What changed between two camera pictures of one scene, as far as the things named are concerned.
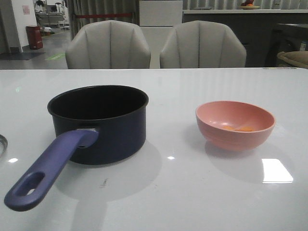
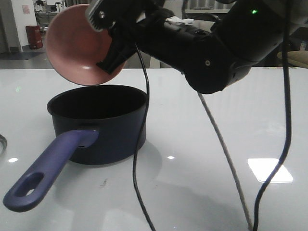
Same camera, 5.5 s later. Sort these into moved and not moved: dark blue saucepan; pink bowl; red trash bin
Moved: pink bowl
Not moved: red trash bin; dark blue saucepan
